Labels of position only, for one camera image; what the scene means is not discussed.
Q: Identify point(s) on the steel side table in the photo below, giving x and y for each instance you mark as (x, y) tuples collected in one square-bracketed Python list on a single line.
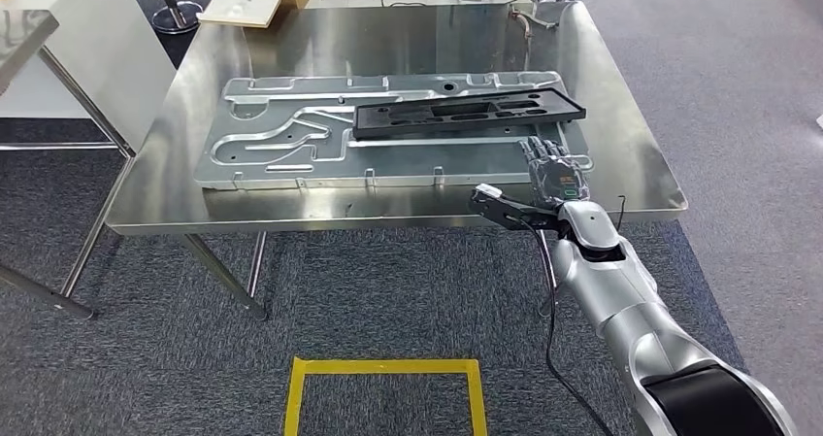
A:
[(19, 40)]

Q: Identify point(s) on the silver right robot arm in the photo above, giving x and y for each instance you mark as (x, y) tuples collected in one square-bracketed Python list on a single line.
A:
[(617, 291)]

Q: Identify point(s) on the stamped sheet metal panel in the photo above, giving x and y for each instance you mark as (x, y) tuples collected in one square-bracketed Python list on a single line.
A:
[(289, 163)]

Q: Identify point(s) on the barrier post with round base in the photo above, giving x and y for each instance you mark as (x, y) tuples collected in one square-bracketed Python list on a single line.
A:
[(177, 18)]

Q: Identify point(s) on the stainless steel workbench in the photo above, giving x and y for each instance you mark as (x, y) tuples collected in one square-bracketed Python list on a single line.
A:
[(161, 208)]

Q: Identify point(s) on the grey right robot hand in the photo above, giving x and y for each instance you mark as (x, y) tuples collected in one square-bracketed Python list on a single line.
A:
[(556, 176)]

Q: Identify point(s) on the beige flat board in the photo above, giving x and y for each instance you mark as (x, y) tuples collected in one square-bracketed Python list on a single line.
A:
[(244, 2)]

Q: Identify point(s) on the black plastic frame part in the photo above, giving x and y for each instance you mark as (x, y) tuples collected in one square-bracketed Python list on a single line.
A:
[(373, 124)]

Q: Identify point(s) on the white board panel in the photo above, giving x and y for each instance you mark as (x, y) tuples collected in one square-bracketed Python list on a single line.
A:
[(109, 53)]

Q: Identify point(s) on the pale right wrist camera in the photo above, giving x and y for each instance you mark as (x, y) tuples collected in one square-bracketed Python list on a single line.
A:
[(501, 209)]

